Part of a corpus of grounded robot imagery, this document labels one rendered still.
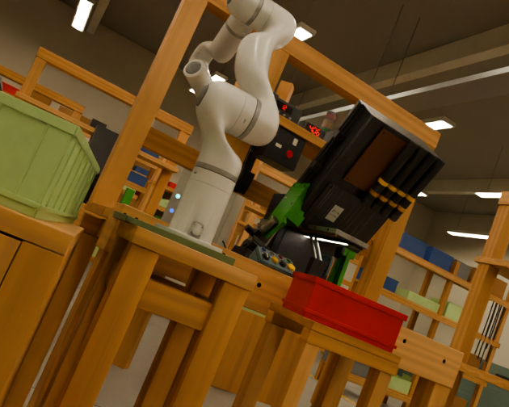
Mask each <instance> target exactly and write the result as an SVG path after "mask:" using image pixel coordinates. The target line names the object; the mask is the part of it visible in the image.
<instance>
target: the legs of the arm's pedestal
mask: <svg viewBox="0 0 509 407"><path fill-rule="evenodd" d="M158 258H159V254H158V253H155V252H153V251H152V250H148V249H146V248H144V247H141V246H139V245H136V244H134V243H132V242H130V241H128V240H126V239H124V238H122V237H120V236H119V235H117V236H116V238H115V240H114V242H113V244H112V246H111V248H110V251H109V253H108V255H107V257H106V260H105V262H104V264H103V266H102V269H101V271H100V272H99V275H98V278H97V279H96V281H95V284H94V286H93V288H92V290H91V292H90V295H89V297H88V299H87V301H86V304H85V306H84V308H83V310H82V313H81V315H80V317H79V318H78V322H77V324H76V325H75V327H74V331H73V333H72V334H71V336H70V339H69V341H68V343H67V345H66V348H65V350H64V352H63V354H62V356H61V359H60V361H59V363H58V365H57V368H56V370H55V372H54V374H53V377H52V379H51V380H50V383H49V385H48V387H47V389H46V392H45V394H44V396H43V398H42V401H41V402H40V405H39V407H93V406H94V404H95V401H96V399H97V397H98V395H99V392H100V389H101V387H102V386H103V382H104V380H105V379H106V377H107V374H108V372H109V369H110V367H111V365H112V362H113V360H114V358H115V356H116V353H117V351H118V349H119V347H120V344H121V342H122V340H123V338H124V335H125V333H126V331H127V328H128V326H129V324H130V321H131V320H132V318H133V314H134V313H135V311H136V308H140V309H143V310H145V311H147V312H150V313H153V314H156V315H159V316H160V317H165V318H166V319H169V320H170V323H169V325H168V327H167V329H166V332H165V334H164V336H163V339H162V341H161V344H160V346H159V348H158V351H157V353H156V355H155V357H154V360H153V362H152V364H151V367H150V369H149V372H148V374H147V376H146V378H145V381H144V383H143V385H142V387H141V390H140V392H139V395H138V397H137V399H136V402H135V404H134V406H133V407H202V405H203V403H204V399H205V397H206V395H207V393H208V390H209V388H210V385H211V383H212V380H213V378H214V376H215V374H216V371H217V368H218V366H219V364H220V361H221V358H222V356H223V354H224V352H225V348H226V347H227V344H228V342H229V339H230V337H231V334H232V332H233V329H234V326H235V325H236V323H237V320H238V317H239V315H240V312H241V311H242V307H243V305H244V303H245V301H246V298H247V296H248V293H249V292H248V291H247V290H246V289H243V288H241V287H238V286H235V285H233V284H231V283H228V282H226V281H224V280H222V279H218V278H216V277H214V276H211V275H209V274H206V273H204V272H202V271H199V270H197V269H195V268H192V271H191V274H190V276H189V278H188V280H187V283H186V285H185V286H183V285H181V284H178V283H175V282H173V281H170V280H169V279H165V278H163V277H161V276H158V275H155V274H152V272H153V270H154V267H155V265H156V262H157V260H158Z"/></svg>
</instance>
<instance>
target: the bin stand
mask: <svg viewBox="0 0 509 407"><path fill-rule="evenodd" d="M264 320H265V321H266V323H265V326H264V327H263V331H262V333H261V335H260V337H259V340H258V343H257V345H256V347H255V349H254V353H253V355H252V357H251V360H250V363H249V365H248V368H247V369H246V373H245V375H244V377H243V379H242V382H241V385H240V387H239V389H238V393H237V395H236V397H235V399H234V402H233V405H232V407H255V405H256V402H257V400H258V398H259V394H260V393H261V390H262V388H263V385H264V382H265V380H266V378H267V374H268V372H269V370H270V367H271V364H272V362H273V359H274V358H275V355H276V352H277V350H278V347H279V345H280V342H281V339H282V337H283V335H284V331H285V329H288V330H291V331H292V332H295V333H297V334H300V335H301V336H300V338H298V339H297V342H296V344H295V346H294V348H293V351H292V354H291V356H290V359H289V361H288V365H287V367H286V369H285V371H284V374H283V377H282V379H281V381H280V385H279V387H278V389H277V392H276V395H275V397H274V400H273V402H272V404H271V407H297V405H298V403H299V400H300V398H301V394H302V393H303V390H304V388H305V384H306V382H307V379H308V378H309V373H310V372H311V369H312V367H313V364H314V361H315V359H316V357H317V354H318V351H319V347H321V348H322V349H325V350H328V351H331V352H332V353H331V356H330V359H329V362H328V364H327V366H326V370H325V372H324V374H323V377H322V380H321V383H320V384H319V387H318V390H317V393H316V395H315V398H314V399H313V404H312V405H311V407H334V403H335V401H336V399H337V396H338V394H339V390H340V388H341V386H342V383H343V380H344V377H345V375H346V373H347V369H348V367H349V364H350V362H351V360H354V361H356V362H358V363H362V364H364V365H367V366H369V367H370V368H369V371H368V374H367V377H366V380H365V381H364V386H363V388H362V390H361V393H360V396H359V399H358V401H357V403H356V406H355V407H381V404H382V401H383V400H384V397H385V394H386V391H387V388H388V386H389V382H390V380H391V377H392V376H395V374H396V371H397V369H398V364H399V363H400V361H401V358H402V357H400V356H398V355H396V354H393V353H390V352H388V351H386V350H382V349H381V348H379V347H376V346H373V345H371V344H369V343H366V342H363V341H361V340H359V339H357V338H353V337H352V336H349V335H347V334H344V333H342V332H339V331H338V330H336V329H332V328H330V327H328V326H326V325H323V324H320V323H318V322H316V321H313V320H310V319H309V318H306V317H303V316H302V315H299V314H297V313H295V312H293V311H291V310H289V309H287V308H285V307H283V306H280V305H278V304H275V303H273V302H271V305H270V307H269V309H268V311H267V315H266V316H265V319H264Z"/></svg>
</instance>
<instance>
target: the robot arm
mask: <svg viewBox="0 0 509 407"><path fill-rule="evenodd" d="M226 6H227V9H228V11H229V13H230V14H231V15H230V17H229V18H228V19H227V20H226V22H225V24H224V25H223V27H222V28H221V30H220V31H219V32H218V34H217V36H216V37H215V39H214V40H213V41H205V42H202V43H201V44H199V45H198V47H197V48H196V50H195V51H194V52H193V54H192V55H191V57H190V59H189V61H188V63H187V64H186V65H185V67H184V69H183V73H184V75H185V77H186V79H187V81H188V82H189V84H190V86H191V88H192V89H193V91H194V93H195V95H196V97H197V99H196V117H197V120H198V124H199V126H200V131H201V136H202V145H201V149H200V154H199V156H198V158H197V160H196V163H195V166H194V168H193V170H192V172H191V176H190V178H189V179H188V182H187V185H186V187H185V189H184V192H183V194H182V197H181V199H180V201H179V204H178V206H177V208H176V210H175V214H174V215H173V218H172V220H171V222H170V225H169V227H166V226H164V225H162V224H158V223H155V227H158V228H160V229H163V230H166V231H167V232H170V233H173V234H175V235H177V236H180V237H183V238H185V239H188V240H189V241H193V242H195V243H197V244H199V245H202V246H205V247H207V248H209V249H211V250H215V251H217V252H219V253H222V249H220V248H217V247H216V246H213V245H211V243H212V240H213V238H214V236H215V233H216V231H217V228H218V225H219V224H220V222H221V218H222V216H223V214H224V211H225V209H226V206H227V204H228V202H229V199H230V196H231V195H232V192H233V189H234V187H235V185H236V182H237V180H238V177H239V174H240V172H241V169H242V161H241V160H240V158H239V156H238V155H237V154H236V153H235V152H234V151H233V150H232V148H231V147H230V146H229V143H228V141H227V140H226V138H225V132H226V133H228V134H230V135H231V136H234V137H236V138H238V139H239V140H241V141H244V142H246V143H247V144H249V145H254V146H263V145H267V144H268V143H270V142H271V141H272V140H273V139H274V137H275V136H276V133H277V131H278V128H279V123H280V118H279V112H278V107H277V105H276V100H275V97H274V94H273V92H272V89H271V85H270V82H269V80H268V70H269V65H270V61H271V55H272V52H273V51H275V50H277V49H280V48H283V47H284V46H285V45H286V44H288V43H289V42H290V41H291V40H292V38H293V37H294V35H295V33H296V29H297V25H296V21H295V19H294V18H293V16H292V15H291V14H290V13H289V12H288V11H287V10H285V9H284V8H283V7H281V6H279V5H278V4H276V3H275V2H273V1H272V0H227V2H226ZM253 30H256V31H257V32H254V33H251V32H252V31H253ZM236 52H237V54H236V58H235V64H234V72H235V77H236V80H237V83H238V85H239V87H240V89H239V88H237V87H236V86H233V85H231V84H229V83H228V82H224V81H220V80H216V81H213V80H212V78H211V76H210V73H209V70H208V65H209V63H210V62H211V61H212V59H214V60H215V61H217V62H219V63H226V62H227V61H229V60H230V59H231V58H232V57H233V55H234V54H235V53H236Z"/></svg>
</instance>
